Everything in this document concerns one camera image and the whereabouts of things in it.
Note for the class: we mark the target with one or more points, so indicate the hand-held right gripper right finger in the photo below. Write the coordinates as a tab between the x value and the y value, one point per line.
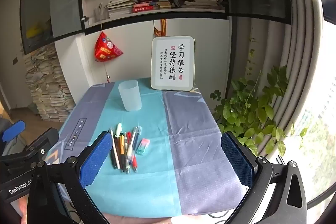
236	161

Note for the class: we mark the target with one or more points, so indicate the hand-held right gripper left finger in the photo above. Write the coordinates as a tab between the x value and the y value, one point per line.
95	161

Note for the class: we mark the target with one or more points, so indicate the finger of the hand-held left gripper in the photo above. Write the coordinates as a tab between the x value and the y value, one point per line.
13	131
46	140

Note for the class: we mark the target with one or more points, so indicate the black pen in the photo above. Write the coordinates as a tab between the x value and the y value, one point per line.
113	154

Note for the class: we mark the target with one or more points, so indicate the orange pen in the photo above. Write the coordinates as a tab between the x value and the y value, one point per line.
122	146

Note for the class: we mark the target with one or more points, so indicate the red retractable pen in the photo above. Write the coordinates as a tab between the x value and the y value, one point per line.
128	134
134	162

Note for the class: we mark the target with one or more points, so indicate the light green pen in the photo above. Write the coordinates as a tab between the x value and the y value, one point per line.
119	129

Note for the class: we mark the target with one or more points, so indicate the clear gel pen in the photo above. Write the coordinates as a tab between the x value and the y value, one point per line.
137	134
132	142

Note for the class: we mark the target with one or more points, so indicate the pink and green eraser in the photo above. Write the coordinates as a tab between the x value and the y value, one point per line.
142	147

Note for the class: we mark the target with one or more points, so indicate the frosted plastic cup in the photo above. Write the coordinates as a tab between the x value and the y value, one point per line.
130	96

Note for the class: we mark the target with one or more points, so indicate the person's left hand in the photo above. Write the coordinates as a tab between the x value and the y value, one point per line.
23	211

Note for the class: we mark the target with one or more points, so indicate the tall pile of papers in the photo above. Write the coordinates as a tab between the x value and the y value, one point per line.
48	87

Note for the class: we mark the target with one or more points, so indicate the green vine plant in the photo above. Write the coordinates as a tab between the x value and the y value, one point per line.
246	108

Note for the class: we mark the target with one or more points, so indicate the red hanging ornament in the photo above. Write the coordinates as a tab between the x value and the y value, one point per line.
106	49

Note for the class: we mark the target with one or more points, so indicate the framed calligraphy sign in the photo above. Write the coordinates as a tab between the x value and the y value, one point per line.
172	64

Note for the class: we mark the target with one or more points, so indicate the grey curtain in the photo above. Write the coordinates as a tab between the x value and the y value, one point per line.
294	43

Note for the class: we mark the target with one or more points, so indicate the clear acrylic pen holder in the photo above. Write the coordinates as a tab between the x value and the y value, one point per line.
101	14

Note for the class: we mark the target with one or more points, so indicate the orange striped ribbon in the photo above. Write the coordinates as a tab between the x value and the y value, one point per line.
160	28

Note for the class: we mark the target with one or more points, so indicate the stack of white paperbacks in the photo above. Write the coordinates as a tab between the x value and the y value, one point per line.
120	7

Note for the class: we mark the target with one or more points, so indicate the thick red book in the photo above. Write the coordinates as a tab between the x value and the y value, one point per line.
144	8

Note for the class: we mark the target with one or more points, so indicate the wide stack of workbooks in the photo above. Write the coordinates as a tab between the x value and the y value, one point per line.
200	1

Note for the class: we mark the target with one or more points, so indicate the stack of dark books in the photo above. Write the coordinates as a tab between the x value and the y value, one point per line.
160	2

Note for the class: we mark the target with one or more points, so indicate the dark wall switch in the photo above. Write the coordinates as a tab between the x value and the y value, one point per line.
15	60

